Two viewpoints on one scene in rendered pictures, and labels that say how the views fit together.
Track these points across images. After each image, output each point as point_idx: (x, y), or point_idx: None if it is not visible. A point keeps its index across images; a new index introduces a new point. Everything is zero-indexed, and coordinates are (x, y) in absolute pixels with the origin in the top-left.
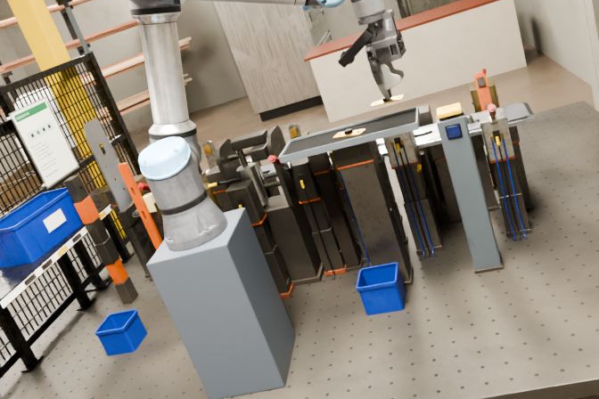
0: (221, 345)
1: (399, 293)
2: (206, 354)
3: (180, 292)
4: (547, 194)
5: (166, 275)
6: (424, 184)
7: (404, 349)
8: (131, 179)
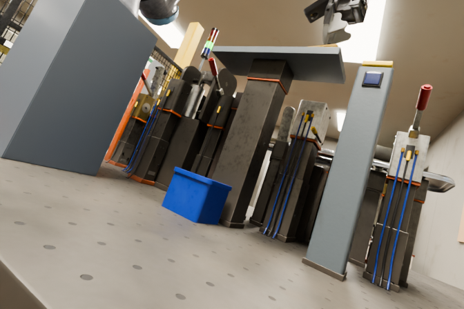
0: (14, 76)
1: (205, 200)
2: (1, 81)
3: (41, 13)
4: (427, 294)
5: None
6: (308, 175)
7: (134, 219)
8: None
